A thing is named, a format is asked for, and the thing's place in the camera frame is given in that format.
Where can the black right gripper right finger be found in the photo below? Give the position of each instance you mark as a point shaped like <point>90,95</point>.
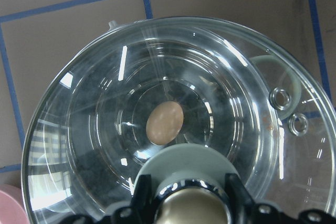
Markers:
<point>246,210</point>

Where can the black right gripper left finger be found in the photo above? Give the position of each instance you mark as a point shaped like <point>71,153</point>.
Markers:
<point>133,213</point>

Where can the brown egg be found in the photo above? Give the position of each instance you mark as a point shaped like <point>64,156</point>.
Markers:
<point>164,123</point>

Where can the glass pot lid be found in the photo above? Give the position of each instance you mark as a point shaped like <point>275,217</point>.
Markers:
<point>188,183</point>

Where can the pink bowl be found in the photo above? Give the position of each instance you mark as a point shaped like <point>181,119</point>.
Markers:
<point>12,208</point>

